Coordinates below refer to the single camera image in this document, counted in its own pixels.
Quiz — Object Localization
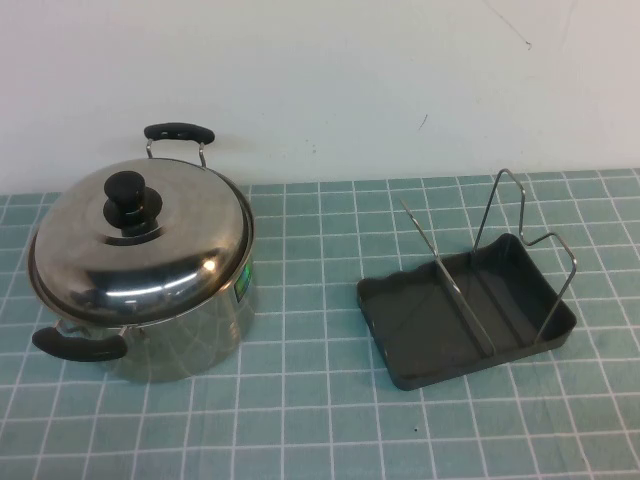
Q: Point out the steel pot lid black knob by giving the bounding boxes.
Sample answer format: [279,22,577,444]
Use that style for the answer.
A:
[27,158,254,307]

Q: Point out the teal grid tablecloth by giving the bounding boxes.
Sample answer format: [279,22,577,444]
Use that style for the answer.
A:
[0,168,640,480]

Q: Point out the dark tray wire lid rack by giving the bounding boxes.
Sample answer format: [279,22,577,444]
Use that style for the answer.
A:
[356,168,581,393]

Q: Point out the stainless steel pot black handles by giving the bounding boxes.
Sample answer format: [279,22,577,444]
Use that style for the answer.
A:
[27,123,257,384]

